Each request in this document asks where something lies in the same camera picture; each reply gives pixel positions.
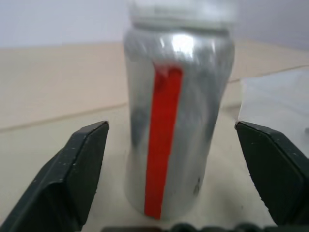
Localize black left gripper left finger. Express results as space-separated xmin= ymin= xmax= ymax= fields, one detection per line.
xmin=0 ymin=120 xmax=110 ymax=232

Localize silver can with red stripe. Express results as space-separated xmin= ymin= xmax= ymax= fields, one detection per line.
xmin=122 ymin=23 xmax=237 ymax=221

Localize clear plastic container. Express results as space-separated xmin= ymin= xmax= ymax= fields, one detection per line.
xmin=237 ymin=69 xmax=309 ymax=155

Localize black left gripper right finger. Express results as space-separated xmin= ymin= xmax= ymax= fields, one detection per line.
xmin=234 ymin=121 xmax=309 ymax=228

